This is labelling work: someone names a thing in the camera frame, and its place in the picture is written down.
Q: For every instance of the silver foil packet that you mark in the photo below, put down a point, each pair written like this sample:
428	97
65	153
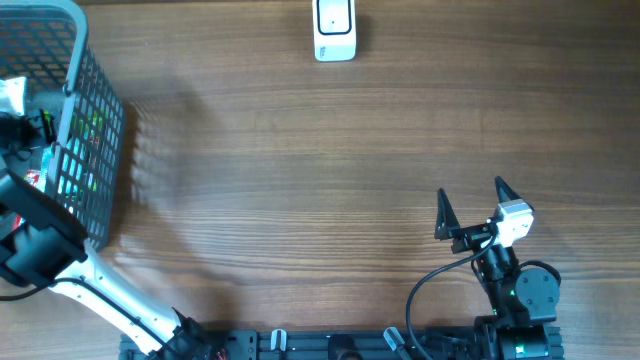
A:
13	96

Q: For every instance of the green snack bag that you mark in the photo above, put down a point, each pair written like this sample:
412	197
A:
81	147

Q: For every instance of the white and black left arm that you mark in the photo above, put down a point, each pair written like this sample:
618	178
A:
51	251

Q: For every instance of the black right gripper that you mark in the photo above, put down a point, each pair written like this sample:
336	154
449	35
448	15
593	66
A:
448	227

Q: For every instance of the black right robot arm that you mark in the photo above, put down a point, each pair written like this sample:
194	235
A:
523	295

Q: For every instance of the white barcode scanner box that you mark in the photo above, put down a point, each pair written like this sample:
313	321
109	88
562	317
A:
334	27

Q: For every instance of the red stick sachet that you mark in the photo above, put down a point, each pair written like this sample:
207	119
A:
33	178

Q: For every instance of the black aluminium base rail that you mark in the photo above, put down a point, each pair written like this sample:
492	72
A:
350	345

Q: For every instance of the grey plastic mesh basket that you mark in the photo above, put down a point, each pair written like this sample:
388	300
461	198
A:
46	42

